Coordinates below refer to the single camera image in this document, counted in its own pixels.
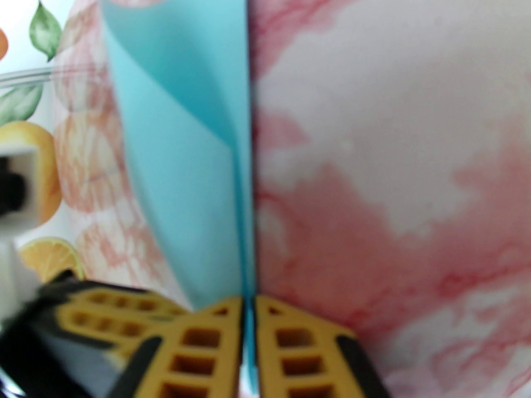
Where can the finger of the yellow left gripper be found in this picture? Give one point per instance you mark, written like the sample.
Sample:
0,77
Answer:
124,301
103,326

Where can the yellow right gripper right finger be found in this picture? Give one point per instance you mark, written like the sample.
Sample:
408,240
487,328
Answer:
298,355

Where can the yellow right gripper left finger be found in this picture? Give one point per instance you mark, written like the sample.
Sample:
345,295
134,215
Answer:
199,355

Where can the light blue paper sheet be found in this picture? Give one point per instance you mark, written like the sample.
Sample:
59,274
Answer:
186,139

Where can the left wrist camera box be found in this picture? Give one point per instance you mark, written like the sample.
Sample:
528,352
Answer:
20,189

